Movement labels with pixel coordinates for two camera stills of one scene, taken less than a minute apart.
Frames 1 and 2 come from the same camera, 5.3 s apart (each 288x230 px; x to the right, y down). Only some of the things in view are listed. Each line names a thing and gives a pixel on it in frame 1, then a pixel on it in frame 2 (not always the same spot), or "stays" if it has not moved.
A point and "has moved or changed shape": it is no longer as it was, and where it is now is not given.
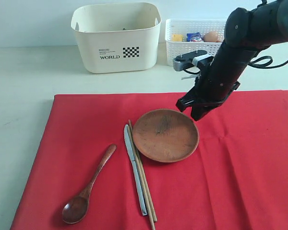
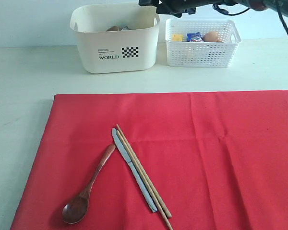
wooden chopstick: (142, 173) has moved or changed shape
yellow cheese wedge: (177, 38) stays
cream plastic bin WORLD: (117, 37) stays
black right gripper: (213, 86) -> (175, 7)
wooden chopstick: (150, 213) has moved or changed shape
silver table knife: (135, 169) -> (120, 146)
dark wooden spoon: (75, 207) stays
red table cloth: (241, 174) stays
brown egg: (210, 37) stays
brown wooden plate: (165, 135) -> (113, 28)
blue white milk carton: (194, 37) stays
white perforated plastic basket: (182, 26) stays
